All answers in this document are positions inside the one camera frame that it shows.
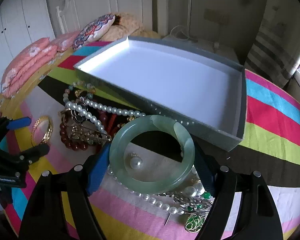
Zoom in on gold bangle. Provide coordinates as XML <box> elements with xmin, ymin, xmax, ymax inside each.
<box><xmin>31</xmin><ymin>115</ymin><xmax>53</xmax><ymax>146</ymax></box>

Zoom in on gold flower brooch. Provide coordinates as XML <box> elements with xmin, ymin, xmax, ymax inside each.
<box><xmin>59</xmin><ymin>108</ymin><xmax>112</xmax><ymax>146</ymax></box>

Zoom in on pastel stone bead bracelet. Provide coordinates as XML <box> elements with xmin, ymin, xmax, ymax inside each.
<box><xmin>63</xmin><ymin>80</ymin><xmax>97</xmax><ymax>106</ymax></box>

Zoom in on silver rhinestone brooch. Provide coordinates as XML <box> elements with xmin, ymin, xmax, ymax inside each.
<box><xmin>158</xmin><ymin>191</ymin><xmax>213</xmax><ymax>216</ymax></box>

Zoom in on green gold pendant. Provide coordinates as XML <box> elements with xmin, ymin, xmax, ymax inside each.
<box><xmin>184</xmin><ymin>213</ymin><xmax>206</xmax><ymax>233</ymax></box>

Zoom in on white pearl necklace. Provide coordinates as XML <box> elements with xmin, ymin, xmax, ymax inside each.
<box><xmin>63</xmin><ymin>97</ymin><xmax>206</xmax><ymax>215</ymax></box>

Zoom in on green jade bangle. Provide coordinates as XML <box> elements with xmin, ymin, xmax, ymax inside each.
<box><xmin>109</xmin><ymin>115</ymin><xmax>195</xmax><ymax>194</ymax></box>

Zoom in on pink folded quilt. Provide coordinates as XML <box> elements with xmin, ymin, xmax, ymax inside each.
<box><xmin>1</xmin><ymin>31</ymin><xmax>79</xmax><ymax>98</ymax></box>

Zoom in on loose pearl earring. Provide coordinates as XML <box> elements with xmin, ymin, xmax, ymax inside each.
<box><xmin>129</xmin><ymin>153</ymin><xmax>143</xmax><ymax>170</ymax></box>

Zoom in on white wardrobe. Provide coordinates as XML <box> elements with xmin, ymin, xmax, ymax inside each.
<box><xmin>0</xmin><ymin>0</ymin><xmax>55</xmax><ymax>93</ymax></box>

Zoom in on striped colourful bed cover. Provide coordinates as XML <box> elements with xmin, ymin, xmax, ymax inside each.
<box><xmin>0</xmin><ymin>42</ymin><xmax>300</xmax><ymax>239</ymax></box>

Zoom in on round patterned cushion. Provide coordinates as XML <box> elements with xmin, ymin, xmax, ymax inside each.
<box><xmin>72</xmin><ymin>14</ymin><xmax>116</xmax><ymax>50</ymax></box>

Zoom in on grey shallow cardboard box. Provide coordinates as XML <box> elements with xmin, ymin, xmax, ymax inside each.
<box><xmin>74</xmin><ymin>36</ymin><xmax>247</xmax><ymax>151</ymax></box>

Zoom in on white wooden headboard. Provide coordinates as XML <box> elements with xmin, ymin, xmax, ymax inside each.
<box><xmin>47</xmin><ymin>0</ymin><xmax>168</xmax><ymax>36</ymax></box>

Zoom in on beige pillow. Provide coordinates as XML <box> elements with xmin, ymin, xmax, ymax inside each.
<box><xmin>99</xmin><ymin>12</ymin><xmax>161</xmax><ymax>42</ymax></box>

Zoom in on white nightstand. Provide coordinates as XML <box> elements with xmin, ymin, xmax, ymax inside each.
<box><xmin>163</xmin><ymin>34</ymin><xmax>239</xmax><ymax>63</ymax></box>

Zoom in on striped curtain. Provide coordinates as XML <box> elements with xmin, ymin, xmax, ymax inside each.
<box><xmin>244</xmin><ymin>0</ymin><xmax>300</xmax><ymax>88</ymax></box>

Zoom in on wall socket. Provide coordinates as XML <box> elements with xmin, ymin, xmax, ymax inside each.
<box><xmin>204</xmin><ymin>8</ymin><xmax>229</xmax><ymax>25</ymax></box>

